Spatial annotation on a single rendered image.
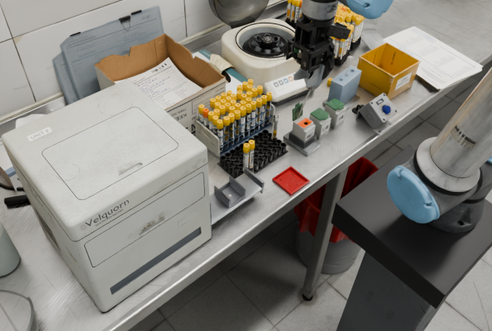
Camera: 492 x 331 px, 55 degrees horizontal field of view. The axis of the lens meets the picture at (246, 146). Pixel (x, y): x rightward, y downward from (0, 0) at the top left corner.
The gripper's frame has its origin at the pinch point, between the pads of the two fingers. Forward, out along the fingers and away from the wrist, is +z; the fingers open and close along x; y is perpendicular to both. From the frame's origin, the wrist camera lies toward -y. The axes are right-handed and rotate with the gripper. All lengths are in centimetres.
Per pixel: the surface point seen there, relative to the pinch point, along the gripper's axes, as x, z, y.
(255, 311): -2, 108, 11
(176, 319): -20, 108, 36
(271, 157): -1.1, 18.5, 11.8
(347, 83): -2.1, 10.9, -19.6
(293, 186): 8.7, 20.3, 13.5
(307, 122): -0.1, 13.0, -0.3
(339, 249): 9, 86, -22
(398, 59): -0.8, 13.9, -45.0
